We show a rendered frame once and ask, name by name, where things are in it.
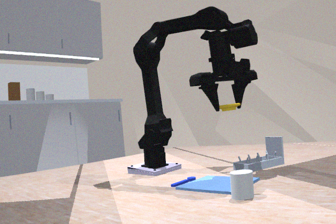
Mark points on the grey cylinder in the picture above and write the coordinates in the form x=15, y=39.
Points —
x=242, y=186

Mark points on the light blue flat mat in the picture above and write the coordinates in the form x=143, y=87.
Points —
x=208, y=184

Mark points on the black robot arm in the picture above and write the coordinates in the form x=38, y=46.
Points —
x=157, y=128

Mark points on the yellow round disc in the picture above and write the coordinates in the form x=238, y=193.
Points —
x=229, y=107

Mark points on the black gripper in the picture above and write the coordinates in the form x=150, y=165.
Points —
x=207, y=79

